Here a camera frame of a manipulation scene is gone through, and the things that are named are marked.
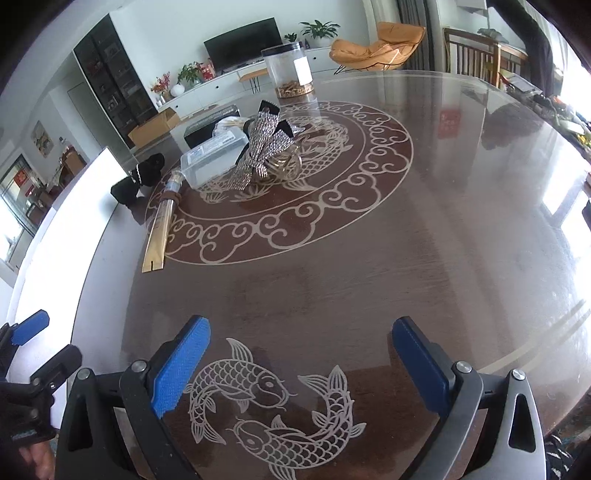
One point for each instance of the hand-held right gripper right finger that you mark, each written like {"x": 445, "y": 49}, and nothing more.
{"x": 422, "y": 369}

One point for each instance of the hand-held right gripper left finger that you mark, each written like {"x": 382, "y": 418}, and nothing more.
{"x": 178, "y": 369}

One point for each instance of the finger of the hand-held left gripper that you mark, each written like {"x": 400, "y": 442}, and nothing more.
{"x": 32, "y": 325}
{"x": 62, "y": 362}

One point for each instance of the black printed box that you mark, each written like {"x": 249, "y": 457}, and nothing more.
{"x": 203, "y": 131}

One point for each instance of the person's left hand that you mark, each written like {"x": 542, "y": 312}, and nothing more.
{"x": 39, "y": 461}

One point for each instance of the white panel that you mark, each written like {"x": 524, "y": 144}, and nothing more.
{"x": 55, "y": 230}

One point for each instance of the small black pouch with pearls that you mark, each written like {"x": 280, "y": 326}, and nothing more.
{"x": 136, "y": 180}

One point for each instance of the silver perfume bottle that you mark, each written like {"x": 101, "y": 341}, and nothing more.
{"x": 175, "y": 180}

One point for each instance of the clear plastic box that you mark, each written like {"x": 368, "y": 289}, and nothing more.
{"x": 210, "y": 159}

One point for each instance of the cardboard box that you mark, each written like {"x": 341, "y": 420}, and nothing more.
{"x": 152, "y": 129}

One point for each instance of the glittery bow hair clip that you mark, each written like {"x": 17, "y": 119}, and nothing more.
{"x": 261, "y": 143}

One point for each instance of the black display cabinet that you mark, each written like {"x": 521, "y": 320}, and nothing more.
{"x": 113, "y": 78}

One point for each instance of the red flower bouquet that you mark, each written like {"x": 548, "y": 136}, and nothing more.
{"x": 160, "y": 85}

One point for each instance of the white round vase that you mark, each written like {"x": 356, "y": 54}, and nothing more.
{"x": 178, "y": 90}

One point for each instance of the white tv cabinet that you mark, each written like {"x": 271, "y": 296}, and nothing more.
{"x": 212, "y": 90}

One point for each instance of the leafy potted plant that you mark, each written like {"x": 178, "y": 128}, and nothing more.
{"x": 189, "y": 74}

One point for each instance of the red ornament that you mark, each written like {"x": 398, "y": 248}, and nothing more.
{"x": 207, "y": 71}

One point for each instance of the orange bench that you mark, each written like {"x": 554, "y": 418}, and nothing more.
{"x": 254, "y": 76}

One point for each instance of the wooden chair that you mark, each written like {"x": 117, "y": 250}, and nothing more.
{"x": 471, "y": 57}

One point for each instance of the clear plastic jar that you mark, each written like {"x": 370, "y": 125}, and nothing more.
{"x": 288, "y": 69}

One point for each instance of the orange lounge chair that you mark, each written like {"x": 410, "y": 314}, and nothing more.
{"x": 374, "y": 46}

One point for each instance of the black television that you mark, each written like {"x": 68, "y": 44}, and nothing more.
{"x": 244, "y": 44}

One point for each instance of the grey curtain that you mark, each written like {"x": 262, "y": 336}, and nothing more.
{"x": 420, "y": 32}

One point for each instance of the small potted plant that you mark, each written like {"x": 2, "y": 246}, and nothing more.
{"x": 291, "y": 38}

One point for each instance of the large green potted plant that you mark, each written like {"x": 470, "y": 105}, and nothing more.
{"x": 319, "y": 31}

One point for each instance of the framed wall picture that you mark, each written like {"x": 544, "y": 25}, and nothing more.
{"x": 42, "y": 138}

